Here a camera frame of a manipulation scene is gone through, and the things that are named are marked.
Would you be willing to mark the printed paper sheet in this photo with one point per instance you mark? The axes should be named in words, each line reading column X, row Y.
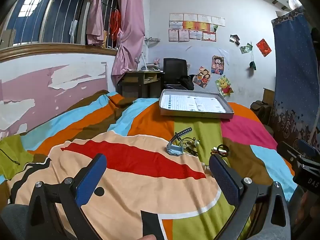
column 192, row 103

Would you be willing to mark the group of wall certificates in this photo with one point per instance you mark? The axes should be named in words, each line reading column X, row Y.
column 195, row 27

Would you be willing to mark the pink curtain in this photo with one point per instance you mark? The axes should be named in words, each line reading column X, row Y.
column 128, row 30

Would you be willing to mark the wooden desk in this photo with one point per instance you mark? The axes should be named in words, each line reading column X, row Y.
column 135, row 80

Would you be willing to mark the blue grey wristwatch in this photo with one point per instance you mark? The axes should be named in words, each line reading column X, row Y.
column 175, row 150

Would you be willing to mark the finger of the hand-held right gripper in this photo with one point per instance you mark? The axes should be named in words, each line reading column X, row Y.
column 288, row 152
column 307, row 147

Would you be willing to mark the brown bag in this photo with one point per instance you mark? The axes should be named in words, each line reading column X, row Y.
column 261, row 111

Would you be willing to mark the yellow bear poster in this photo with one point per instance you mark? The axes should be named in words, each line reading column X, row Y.
column 224, row 86

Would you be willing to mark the white light bulb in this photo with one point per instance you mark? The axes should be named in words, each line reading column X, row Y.
column 295, row 2

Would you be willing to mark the grey cardboard tray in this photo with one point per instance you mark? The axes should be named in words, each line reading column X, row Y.
column 197, row 115

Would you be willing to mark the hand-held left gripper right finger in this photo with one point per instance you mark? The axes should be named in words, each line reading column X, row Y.
column 225, row 182

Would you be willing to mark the green wall hook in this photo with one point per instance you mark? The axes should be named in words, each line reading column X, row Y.
column 252, row 65

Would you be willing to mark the stack of books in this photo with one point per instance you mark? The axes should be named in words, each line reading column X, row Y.
column 152, row 67

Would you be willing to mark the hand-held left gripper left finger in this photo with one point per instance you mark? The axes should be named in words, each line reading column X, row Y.
column 91, row 182

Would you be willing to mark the wooden board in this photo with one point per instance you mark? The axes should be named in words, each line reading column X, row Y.
column 268, row 95

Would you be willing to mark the black office chair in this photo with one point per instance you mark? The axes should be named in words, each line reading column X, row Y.
column 175, row 68

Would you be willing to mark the cartoon fighter poster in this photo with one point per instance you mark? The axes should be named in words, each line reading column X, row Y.
column 218, row 65

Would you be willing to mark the cartoon family poster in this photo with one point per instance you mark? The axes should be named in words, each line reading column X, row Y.
column 202, row 77

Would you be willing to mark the wooden window sill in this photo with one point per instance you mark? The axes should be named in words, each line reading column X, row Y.
column 57, row 48

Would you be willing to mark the colourful printed blanket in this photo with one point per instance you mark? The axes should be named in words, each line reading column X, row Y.
column 150, row 160

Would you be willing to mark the barred window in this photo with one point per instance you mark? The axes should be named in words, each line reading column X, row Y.
column 37, row 12

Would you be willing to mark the white desk lamp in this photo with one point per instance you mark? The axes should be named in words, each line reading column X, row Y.
column 143, row 61

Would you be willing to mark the pink hanging cloth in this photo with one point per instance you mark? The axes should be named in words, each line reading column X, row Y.
column 95, row 17

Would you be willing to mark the blue starry curtain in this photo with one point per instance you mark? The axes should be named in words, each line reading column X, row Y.
column 295, row 75

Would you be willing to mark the red paper decoration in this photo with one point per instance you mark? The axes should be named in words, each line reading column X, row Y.
column 264, row 47

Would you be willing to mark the wall photo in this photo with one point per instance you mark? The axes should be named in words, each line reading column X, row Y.
column 246, row 48
column 234, row 39

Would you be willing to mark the metal wall shelf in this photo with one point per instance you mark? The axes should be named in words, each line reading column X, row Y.
column 152, row 40

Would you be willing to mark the grey cloth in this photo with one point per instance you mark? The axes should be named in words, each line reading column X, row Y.
column 13, row 221

